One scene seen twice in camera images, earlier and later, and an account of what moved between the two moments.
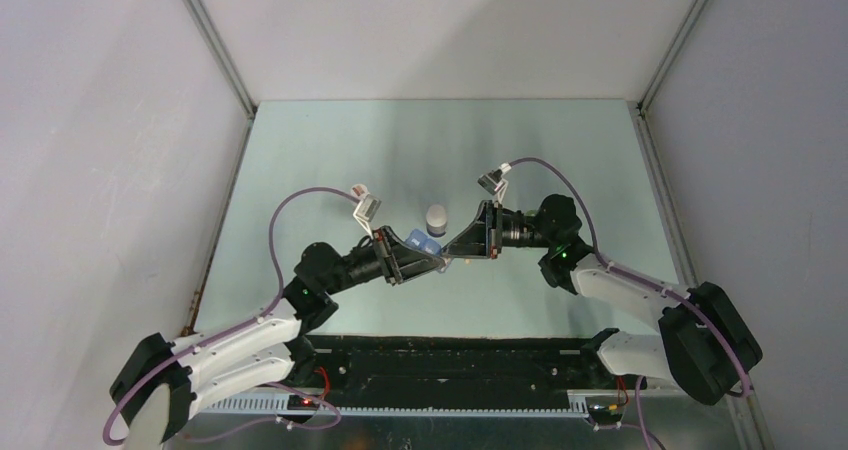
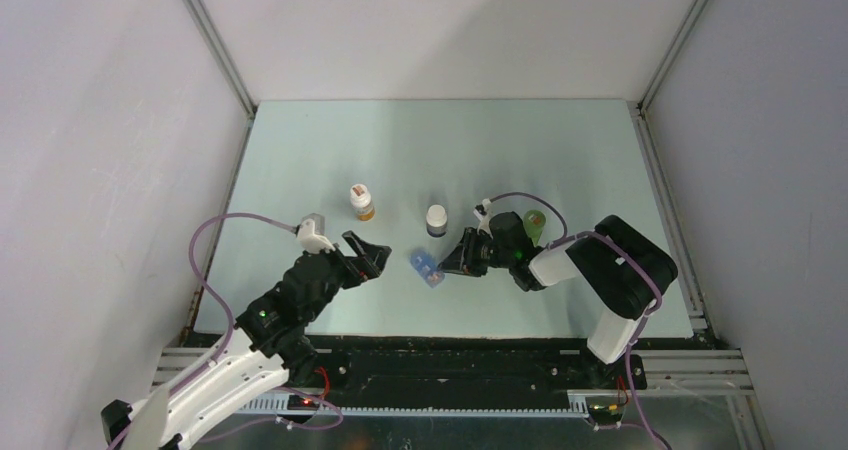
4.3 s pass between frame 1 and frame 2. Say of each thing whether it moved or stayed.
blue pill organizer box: moved
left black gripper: moved
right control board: stayed
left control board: stayed
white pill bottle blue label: stayed
